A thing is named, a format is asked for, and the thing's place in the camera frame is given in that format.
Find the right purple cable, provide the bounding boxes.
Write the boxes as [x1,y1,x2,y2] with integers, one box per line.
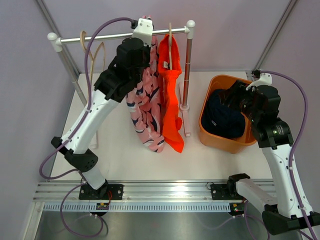
[199,69,318,240]

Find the navy blue shorts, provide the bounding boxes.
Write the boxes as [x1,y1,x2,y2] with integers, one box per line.
[200,89,246,139]

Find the white slotted cable duct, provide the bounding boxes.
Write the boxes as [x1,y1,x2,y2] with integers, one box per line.
[43,201,231,213]

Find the pink shark print shorts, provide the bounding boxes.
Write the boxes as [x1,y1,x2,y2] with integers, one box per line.
[125,36,165,153]

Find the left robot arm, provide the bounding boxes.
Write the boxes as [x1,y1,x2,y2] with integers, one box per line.
[51,37,152,200]

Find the orange plastic basket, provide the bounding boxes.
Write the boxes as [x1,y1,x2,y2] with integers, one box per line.
[198,74,257,154]

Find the beige plastic hanger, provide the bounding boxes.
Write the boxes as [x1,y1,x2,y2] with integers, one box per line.
[168,22,173,70]

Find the clothes rack with metal rail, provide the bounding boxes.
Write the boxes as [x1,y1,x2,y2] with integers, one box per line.
[62,17,196,137]

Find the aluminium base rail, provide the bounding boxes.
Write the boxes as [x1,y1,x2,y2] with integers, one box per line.
[32,178,305,203]

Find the orange shorts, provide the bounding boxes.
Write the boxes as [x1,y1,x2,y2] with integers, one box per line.
[158,34,184,153]

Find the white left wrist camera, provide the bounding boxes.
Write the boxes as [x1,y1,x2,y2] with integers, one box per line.
[131,18,154,45]

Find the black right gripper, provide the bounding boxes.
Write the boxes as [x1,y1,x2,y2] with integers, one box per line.
[218,80,260,124]

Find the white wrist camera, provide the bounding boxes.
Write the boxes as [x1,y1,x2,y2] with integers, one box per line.
[131,18,154,45]
[246,69,272,91]

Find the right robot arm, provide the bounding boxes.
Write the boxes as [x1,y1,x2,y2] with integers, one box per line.
[219,80,320,235]

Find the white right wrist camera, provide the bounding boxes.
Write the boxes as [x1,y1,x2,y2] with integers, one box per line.
[246,69,272,91]

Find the cream hanger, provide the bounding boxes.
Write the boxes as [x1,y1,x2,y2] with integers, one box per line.
[79,30,107,86]

